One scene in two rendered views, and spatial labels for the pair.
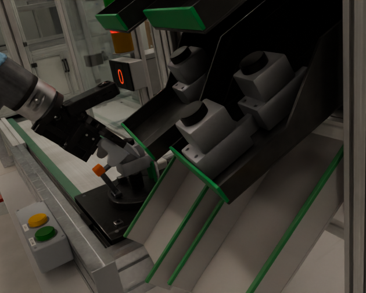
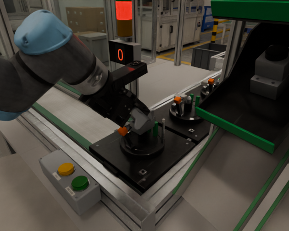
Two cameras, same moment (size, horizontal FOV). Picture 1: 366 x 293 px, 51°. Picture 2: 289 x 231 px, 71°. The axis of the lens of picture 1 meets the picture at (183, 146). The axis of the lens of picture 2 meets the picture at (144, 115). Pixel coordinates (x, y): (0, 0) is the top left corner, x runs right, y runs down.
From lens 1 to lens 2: 41 cm
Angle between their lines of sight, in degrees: 19
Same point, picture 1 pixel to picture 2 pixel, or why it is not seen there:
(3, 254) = (26, 192)
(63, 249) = (96, 194)
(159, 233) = (200, 189)
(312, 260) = not seen: hidden behind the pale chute
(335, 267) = (275, 191)
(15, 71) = (81, 46)
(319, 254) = not seen: hidden behind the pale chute
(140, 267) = (165, 206)
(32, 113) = (90, 88)
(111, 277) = (151, 220)
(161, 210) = (197, 170)
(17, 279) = (49, 217)
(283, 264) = not seen: outside the picture
